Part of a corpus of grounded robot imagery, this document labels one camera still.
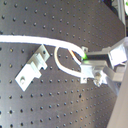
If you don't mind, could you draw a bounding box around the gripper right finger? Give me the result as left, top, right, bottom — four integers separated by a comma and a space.
83, 37, 128, 66

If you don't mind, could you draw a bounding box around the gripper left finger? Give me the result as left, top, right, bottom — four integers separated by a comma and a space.
80, 64, 126, 95

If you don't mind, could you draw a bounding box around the white cable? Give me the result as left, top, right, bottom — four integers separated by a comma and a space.
0, 34, 87, 75

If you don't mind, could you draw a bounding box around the silver aluminium frame post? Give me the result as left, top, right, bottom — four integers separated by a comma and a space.
113, 0, 128, 24

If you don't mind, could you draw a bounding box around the white cable clip bracket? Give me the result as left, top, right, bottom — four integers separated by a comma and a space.
15, 45, 50, 91

